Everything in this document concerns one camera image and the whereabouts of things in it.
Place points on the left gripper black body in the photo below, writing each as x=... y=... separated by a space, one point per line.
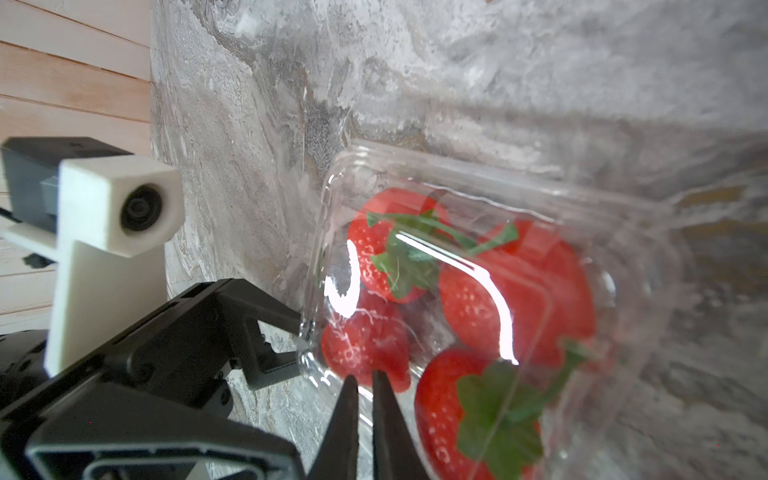
x=153 y=401

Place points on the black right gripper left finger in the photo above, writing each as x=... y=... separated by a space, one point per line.
x=338 y=453

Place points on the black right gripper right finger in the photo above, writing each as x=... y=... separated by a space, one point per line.
x=394 y=454

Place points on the packed strawberry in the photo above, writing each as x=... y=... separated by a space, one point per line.
x=479 y=419
x=374 y=338
x=522 y=299

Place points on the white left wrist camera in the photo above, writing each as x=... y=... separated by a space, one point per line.
x=102 y=215

